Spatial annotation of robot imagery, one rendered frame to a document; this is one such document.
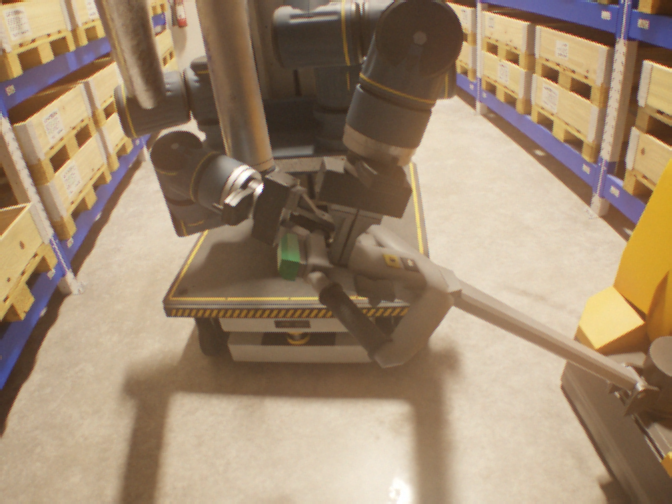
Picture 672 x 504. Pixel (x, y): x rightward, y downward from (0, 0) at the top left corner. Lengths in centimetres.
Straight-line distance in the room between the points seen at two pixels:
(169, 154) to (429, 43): 56
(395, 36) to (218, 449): 147
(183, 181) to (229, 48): 30
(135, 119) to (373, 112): 117
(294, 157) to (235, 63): 69
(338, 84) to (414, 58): 100
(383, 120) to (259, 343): 134
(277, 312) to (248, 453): 51
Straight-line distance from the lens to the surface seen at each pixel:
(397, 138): 61
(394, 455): 162
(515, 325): 95
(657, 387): 146
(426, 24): 59
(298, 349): 178
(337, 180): 65
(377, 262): 77
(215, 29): 102
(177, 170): 92
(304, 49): 76
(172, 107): 166
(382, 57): 59
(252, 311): 166
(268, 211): 87
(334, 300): 68
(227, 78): 102
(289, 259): 72
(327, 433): 168
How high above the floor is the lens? 139
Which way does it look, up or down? 34 degrees down
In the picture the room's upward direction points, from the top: 7 degrees counter-clockwise
